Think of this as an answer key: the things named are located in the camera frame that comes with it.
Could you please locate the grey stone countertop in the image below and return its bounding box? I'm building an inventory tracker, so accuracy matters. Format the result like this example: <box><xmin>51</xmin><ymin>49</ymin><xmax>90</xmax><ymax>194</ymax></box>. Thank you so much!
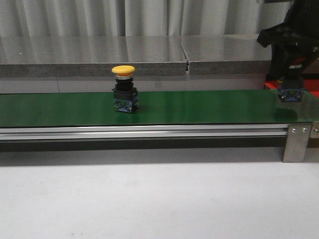
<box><xmin>0</xmin><ymin>34</ymin><xmax>271</xmax><ymax>94</ymax></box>

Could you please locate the green conveyor belt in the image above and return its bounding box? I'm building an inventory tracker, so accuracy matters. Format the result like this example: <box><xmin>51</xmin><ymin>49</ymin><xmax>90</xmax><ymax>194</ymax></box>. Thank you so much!
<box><xmin>0</xmin><ymin>90</ymin><xmax>319</xmax><ymax>127</ymax></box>

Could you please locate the red plastic tray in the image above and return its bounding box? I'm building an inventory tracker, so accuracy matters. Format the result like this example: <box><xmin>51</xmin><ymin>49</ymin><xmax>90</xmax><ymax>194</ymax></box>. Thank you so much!
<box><xmin>265</xmin><ymin>79</ymin><xmax>319</xmax><ymax>98</ymax></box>

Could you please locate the yellow mushroom push button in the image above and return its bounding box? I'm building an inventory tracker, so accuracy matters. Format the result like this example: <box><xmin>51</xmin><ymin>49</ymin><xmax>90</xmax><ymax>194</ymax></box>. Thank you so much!
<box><xmin>112</xmin><ymin>65</ymin><xmax>139</xmax><ymax>113</ymax></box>

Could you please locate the white pleated curtain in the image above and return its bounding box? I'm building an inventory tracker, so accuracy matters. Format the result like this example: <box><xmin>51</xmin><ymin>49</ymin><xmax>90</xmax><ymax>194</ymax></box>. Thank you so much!
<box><xmin>0</xmin><ymin>0</ymin><xmax>291</xmax><ymax>37</ymax></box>

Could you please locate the steel conveyor support bracket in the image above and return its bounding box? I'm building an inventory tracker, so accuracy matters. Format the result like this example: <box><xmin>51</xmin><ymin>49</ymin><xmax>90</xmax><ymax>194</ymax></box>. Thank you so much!
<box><xmin>282</xmin><ymin>123</ymin><xmax>312</xmax><ymax>163</ymax></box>

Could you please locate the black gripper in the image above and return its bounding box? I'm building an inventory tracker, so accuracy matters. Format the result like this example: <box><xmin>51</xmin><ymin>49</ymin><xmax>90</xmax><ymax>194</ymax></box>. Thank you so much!
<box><xmin>257</xmin><ymin>0</ymin><xmax>319</xmax><ymax>79</ymax></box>

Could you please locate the red mushroom push button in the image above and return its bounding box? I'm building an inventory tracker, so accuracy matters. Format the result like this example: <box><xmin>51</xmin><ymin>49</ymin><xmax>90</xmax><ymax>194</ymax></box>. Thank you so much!
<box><xmin>278</xmin><ymin>57</ymin><xmax>305</xmax><ymax>102</ymax></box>

